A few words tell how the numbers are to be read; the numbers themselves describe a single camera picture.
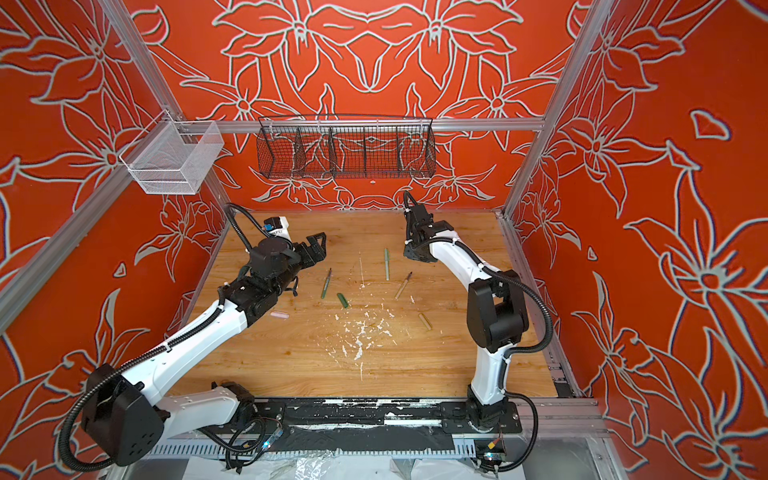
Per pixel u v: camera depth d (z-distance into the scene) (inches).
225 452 26.9
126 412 15.0
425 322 35.2
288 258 23.3
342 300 37.3
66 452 14.5
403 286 38.4
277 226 25.9
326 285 38.4
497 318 19.6
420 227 28.5
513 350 20.3
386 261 40.8
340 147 39.6
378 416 29.2
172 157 36.1
